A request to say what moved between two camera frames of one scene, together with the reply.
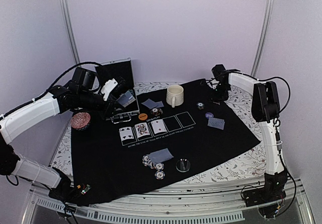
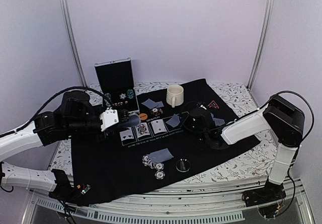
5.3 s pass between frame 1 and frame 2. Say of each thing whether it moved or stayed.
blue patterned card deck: moved
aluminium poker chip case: stayed
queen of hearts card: stayed
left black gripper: moved
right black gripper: moved
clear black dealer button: stayed
